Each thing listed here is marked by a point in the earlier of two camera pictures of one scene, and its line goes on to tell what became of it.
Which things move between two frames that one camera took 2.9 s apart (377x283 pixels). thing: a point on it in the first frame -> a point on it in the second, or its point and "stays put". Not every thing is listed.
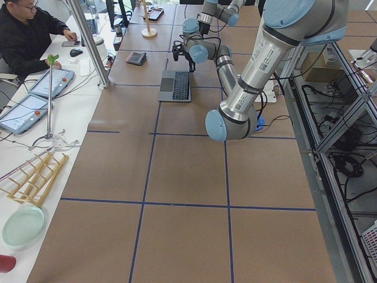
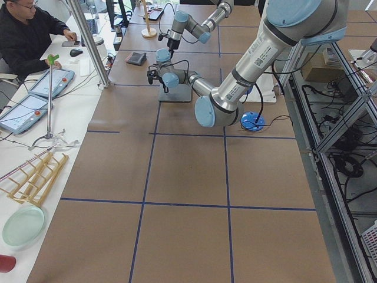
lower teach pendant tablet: [26, 112] stays put
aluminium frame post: [101, 68] stays put
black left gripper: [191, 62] -> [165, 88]
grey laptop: [175, 86] stays put
